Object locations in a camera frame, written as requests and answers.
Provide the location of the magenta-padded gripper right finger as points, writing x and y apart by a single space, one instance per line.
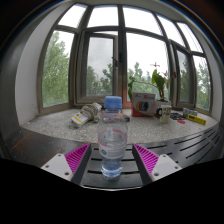
146 157

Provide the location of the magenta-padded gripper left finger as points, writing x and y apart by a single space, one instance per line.
77 157

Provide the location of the clear blue-capped water bottle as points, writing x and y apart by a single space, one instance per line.
112 133

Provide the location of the white and yellow pack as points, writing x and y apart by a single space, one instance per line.
79 119

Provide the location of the dark colourful small box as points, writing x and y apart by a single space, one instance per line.
125 117

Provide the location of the white printed mug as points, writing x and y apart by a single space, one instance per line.
165 114

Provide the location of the flat round red coaster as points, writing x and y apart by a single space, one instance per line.
181 121

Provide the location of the black lattice trivet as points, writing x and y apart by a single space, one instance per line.
176 116

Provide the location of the red filament box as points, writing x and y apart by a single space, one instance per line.
143 104

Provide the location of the light blue patterned box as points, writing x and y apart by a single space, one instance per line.
189 112

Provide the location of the yellow glue box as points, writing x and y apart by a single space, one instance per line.
196 119

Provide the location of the potted red-flowered plant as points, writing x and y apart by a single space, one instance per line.
159 81

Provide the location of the dark-framed bay window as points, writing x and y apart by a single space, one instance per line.
121 50

